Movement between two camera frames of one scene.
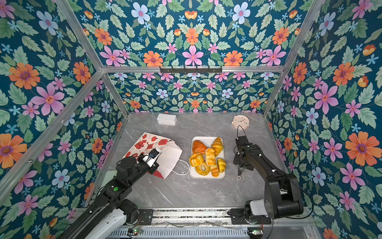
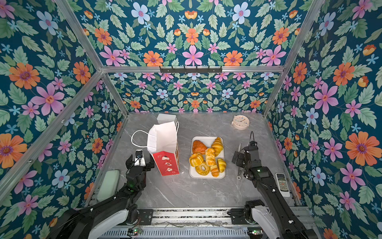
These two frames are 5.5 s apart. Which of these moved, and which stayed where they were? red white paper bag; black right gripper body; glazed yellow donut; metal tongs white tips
Moved: red white paper bag
Stayed: black right gripper body; glazed yellow donut; metal tongs white tips
